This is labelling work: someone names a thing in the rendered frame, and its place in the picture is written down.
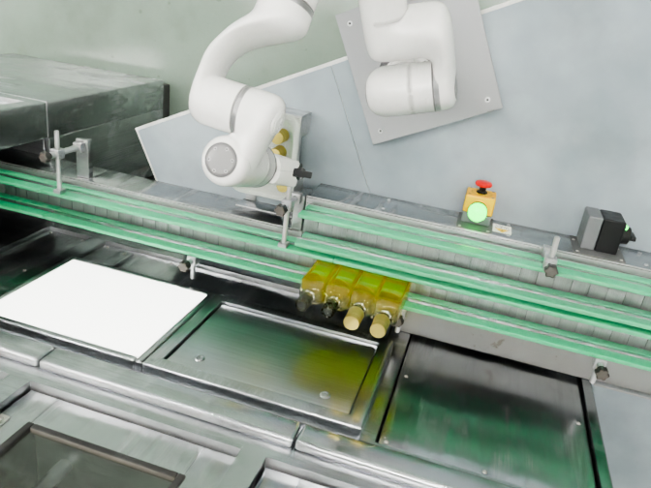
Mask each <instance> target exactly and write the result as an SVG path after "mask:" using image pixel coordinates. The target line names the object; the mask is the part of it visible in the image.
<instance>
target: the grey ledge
mask: <svg viewBox="0 0 651 488"><path fill-rule="evenodd" d="M400 331H404V332H408V333H411V334H415V335H418V336H422V337H426V338H430V339H433V340H437V341H441V342H445V343H449V344H453V345H457V346H459V347H463V348H467V349H471V350H475V351H481V352H485V353H489V354H493V355H497V356H501V357H505V358H507V359H511V360H515V361H519V362H523V363H527V364H530V365H534V366H538V367H542V368H545V369H549V370H553V371H556V372H560V373H564V374H568V375H572V376H576V377H579V378H583V379H586V380H590V378H591V375H592V372H593V370H594V369H593V367H592V363H591V362H592V359H593V357H592V356H588V355H584V354H580V353H576V352H572V351H565V350H561V349H557V348H553V347H550V346H546V345H542V344H539V343H535V342H531V341H527V340H523V339H519V338H515V337H512V336H508V335H504V334H500V333H496V332H492V331H488V330H484V329H480V328H476V327H473V326H469V325H465V324H461V323H457V322H453V321H449V320H442V319H438V318H434V317H430V316H427V315H423V314H419V313H415V312H411V311H407V314H406V317H405V319H404V323H403V324H402V325H401V327H400ZM605 367H606V368H607V370H608V372H609V378H607V379H606V380H605V381H602V380H596V381H595V383H594V385H595V386H599V387H603V388H607V389H611V390H615V391H618V392H622V393H626V394H630V395H634V396H636V397H640V398H644V399H648V400H651V372H650V371H646V370H642V369H638V368H635V367H631V366H627V365H623V364H619V363H615V362H611V361H608V362H607V363H606V366H605Z"/></svg>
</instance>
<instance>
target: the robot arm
mask: <svg viewBox="0 0 651 488"><path fill-rule="evenodd" d="M318 3H319V0H257V3H256V5H255V7H254V9H253V10H252V11H251V12H250V13H249V14H248V15H245V16H244V17H242V18H240V19H239V20H237V21H235V22H234V23H232V24H231V25H230V26H229V27H227V28H226V29H225V30H224V31H223V32H222V33H220V34H219V35H218V36H217V37H216V38H215V39H214V40H213V41H212V43H211V44H210V45H209V46H208V48H207V49H206V51H205V53H204V55H203V57H202V59H201V62H200V65H199V68H198V70H197V73H196V75H195V78H194V81H193V84H192V87H191V91H190V96H189V109H190V112H191V114H192V116H193V117H194V119H195V120H196V121H198V122H199V123H201V124H203V125H205V126H208V127H210V128H213V129H216V130H219V131H223V132H226V133H229V135H227V136H219V137H216V138H214V139H212V140H211V141H210V142H209V143H208V144H207V145H206V147H205V148H204V149H203V152H202V155H201V165H202V169H203V171H204V173H205V175H206V176H207V178H208V179H209V180H210V181H212V182H213V183H215V184H217V185H219V186H224V187H248V188H259V187H262V186H264V185H266V184H271V185H279V186H288V187H294V186H295V185H296V182H297V180H299V179H302V178H309V179H311V177H312V172H310V171H306V170H305V169H304V168H303V167H302V164H300V163H299V161H296V160H293V159H290V158H287V157H284V156H281V155H277V154H274V153H273V151H272V150H271V149H270V148H269V147H268V146H269V145H270V143H271V142H272V141H273V139H274V137H275V136H276V135H277V134H278V133H279V131H280V130H281V128H282V126H283V124H284V122H285V117H286V105H285V102H284V100H283V99H282V98H281V97H279V96H278V95H276V94H273V93H270V92H267V91H264V90H262V89H259V88H255V87H252V86H249V85H246V84H242V83H239V82H236V81H233V80H230V79H227V78H225V77H226V75H227V73H228V71H229V69H230V67H231V66H232V65H233V63H234V62H235V61H236V60H237V59H238V58H240V57H241V56H242V55H244V54H246V53H247V52H249V51H252V50H254V49H258V48H261V47H265V46H274V45H280V44H285V43H291V42H295V41H298V40H300V39H302V38H303V37H304V36H305V35H306V34H307V32H308V29H309V26H310V23H311V21H312V18H313V15H314V12H315V11H316V8H317V5H318ZM358 4H359V10H360V17H361V23H362V29H363V35H364V40H365V44H366V48H367V51H368V54H369V56H370V57H371V58H372V59H373V60H374V61H377V62H389V63H388V64H387V66H382V67H379V68H377V69H375V70H374V71H373V72H372V73H371V74H370V75H369V77H368V79H367V81H366V83H365V92H364V94H365V98H366V103H367V104H368V106H369V107H370V109H371V110H372V111H373V112H374V113H375V114H377V115H380V116H384V117H390V116H400V115H409V114H416V113H425V112H434V111H442V110H446V109H450V108H452V107H453V106H454V105H455V103H456V99H457V96H458V94H457V93H458V85H457V70H456V60H455V48H454V36H453V27H452V20H451V16H450V11H449V9H448V7H447V6H446V5H445V4H444V3H442V2H439V1H427V2H421V3H415V4H408V5H407V0H358ZM427 59H428V60H429V61H428V60H427Z"/></svg>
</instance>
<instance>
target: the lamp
mask: <svg viewBox="0 0 651 488"><path fill-rule="evenodd" d="M486 215H487V207H486V205H485V204H484V203H482V202H479V201H476V202H473V203H472V204H471V205H470V206H469V208H468V216H469V218H470V219H471V220H472V221H474V222H480V221H482V220H484V218H485V217H486Z"/></svg>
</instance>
